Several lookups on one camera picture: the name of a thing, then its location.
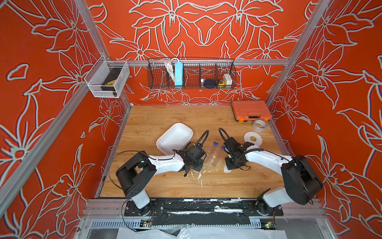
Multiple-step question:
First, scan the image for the dark round object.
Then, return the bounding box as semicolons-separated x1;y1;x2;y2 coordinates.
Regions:
203;79;216;89

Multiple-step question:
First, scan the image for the black wire basket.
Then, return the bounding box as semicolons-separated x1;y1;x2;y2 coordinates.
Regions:
147;57;237;90

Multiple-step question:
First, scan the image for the orange tool case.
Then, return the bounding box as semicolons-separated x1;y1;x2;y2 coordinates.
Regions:
231;100;272;122

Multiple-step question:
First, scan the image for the white flat tape roll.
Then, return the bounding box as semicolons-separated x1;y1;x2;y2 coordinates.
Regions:
244;131;263;147

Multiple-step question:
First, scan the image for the white cable bundle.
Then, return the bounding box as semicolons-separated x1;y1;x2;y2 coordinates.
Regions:
164;59;177;83

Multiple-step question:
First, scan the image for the white wipe cloth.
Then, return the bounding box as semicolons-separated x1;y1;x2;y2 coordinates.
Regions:
223;164;232;173

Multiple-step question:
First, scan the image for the white small box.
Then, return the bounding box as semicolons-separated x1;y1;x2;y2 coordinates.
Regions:
223;74;233;87

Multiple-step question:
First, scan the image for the light blue box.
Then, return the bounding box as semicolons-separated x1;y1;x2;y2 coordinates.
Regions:
174;61;183;88

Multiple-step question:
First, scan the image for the white plastic tray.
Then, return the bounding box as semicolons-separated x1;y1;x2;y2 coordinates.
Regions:
156;123;194;155

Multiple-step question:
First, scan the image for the clear acrylic wall box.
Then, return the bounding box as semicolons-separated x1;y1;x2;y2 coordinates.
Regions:
85;56;130;98

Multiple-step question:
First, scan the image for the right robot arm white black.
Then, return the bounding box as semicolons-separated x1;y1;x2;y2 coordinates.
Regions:
223;137;323;215

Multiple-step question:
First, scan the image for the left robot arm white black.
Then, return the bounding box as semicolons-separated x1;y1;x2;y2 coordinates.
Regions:
116;143;207;209

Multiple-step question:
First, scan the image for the clear tape roll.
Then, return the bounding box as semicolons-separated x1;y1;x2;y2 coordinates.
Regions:
252;119;268;133

